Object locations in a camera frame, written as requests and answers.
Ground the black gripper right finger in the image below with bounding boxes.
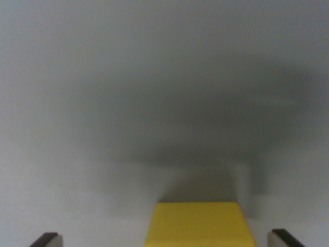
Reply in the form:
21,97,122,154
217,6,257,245
267,228,306,247

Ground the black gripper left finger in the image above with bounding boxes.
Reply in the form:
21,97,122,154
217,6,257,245
29,232,64,247

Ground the yellow cube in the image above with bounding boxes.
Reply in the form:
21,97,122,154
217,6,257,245
144,202,258,247

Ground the grey plastic bin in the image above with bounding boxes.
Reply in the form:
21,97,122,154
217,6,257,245
0,0,329,247

